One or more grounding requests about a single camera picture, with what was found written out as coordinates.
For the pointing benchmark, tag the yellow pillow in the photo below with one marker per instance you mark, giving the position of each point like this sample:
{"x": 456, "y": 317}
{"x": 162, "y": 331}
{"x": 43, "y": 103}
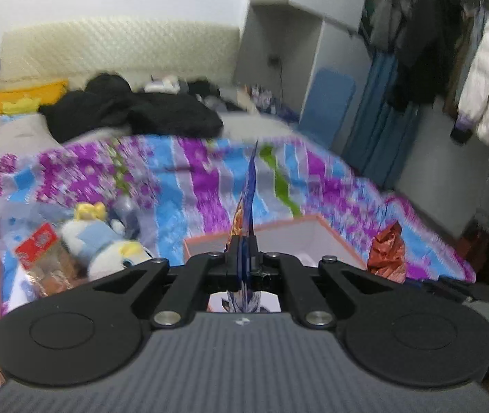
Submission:
{"x": 20, "y": 94}

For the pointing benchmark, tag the blue hanging curtain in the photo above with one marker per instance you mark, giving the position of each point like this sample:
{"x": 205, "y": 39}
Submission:
{"x": 382, "y": 124}

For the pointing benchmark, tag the orange foil snack packet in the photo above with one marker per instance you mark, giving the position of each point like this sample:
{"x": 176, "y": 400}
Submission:
{"x": 388, "y": 254}

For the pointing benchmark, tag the white cabinet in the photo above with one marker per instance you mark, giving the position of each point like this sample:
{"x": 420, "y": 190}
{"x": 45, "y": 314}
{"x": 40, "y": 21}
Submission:
{"x": 304, "y": 21}

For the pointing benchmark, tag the cream quilted headboard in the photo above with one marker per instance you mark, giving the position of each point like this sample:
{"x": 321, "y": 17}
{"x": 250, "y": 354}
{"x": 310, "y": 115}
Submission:
{"x": 119, "y": 47}

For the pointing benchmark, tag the black hanging jacket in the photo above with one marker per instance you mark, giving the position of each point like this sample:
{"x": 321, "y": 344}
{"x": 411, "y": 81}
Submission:
{"x": 429, "y": 43}

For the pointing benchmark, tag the black clothing pile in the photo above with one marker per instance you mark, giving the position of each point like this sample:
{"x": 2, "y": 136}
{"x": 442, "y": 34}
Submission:
{"x": 141, "y": 112}

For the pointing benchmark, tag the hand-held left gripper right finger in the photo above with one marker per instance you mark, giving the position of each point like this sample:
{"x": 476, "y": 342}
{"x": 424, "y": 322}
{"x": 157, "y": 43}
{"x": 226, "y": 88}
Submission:
{"x": 255, "y": 262}

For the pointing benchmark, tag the red label clear snack packet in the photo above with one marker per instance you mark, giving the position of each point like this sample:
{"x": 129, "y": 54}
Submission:
{"x": 40, "y": 241}

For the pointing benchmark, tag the white puffer jacket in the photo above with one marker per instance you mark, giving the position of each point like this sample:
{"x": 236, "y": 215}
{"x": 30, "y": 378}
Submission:
{"x": 485, "y": 77}

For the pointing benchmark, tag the purple floral blanket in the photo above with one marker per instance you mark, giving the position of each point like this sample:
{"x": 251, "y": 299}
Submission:
{"x": 184, "y": 180}

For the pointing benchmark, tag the blue padded board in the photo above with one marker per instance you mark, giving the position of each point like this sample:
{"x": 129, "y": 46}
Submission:
{"x": 328, "y": 103}

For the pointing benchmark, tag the grey hanging garment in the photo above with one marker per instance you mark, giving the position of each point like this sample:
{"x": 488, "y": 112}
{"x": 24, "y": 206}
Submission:
{"x": 388, "y": 13}

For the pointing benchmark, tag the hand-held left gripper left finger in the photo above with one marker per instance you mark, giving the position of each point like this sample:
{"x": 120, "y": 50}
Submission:
{"x": 236, "y": 262}

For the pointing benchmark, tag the blue snack packet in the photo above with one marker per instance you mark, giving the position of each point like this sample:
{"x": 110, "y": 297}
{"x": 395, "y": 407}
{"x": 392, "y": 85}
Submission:
{"x": 249, "y": 198}

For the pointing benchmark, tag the grey cloth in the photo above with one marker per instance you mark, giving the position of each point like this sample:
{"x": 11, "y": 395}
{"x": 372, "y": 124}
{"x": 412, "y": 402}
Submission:
{"x": 7, "y": 131}

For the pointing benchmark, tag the white and blue plush toy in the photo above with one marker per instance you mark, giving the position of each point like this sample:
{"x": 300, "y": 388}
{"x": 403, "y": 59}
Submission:
{"x": 98, "y": 241}

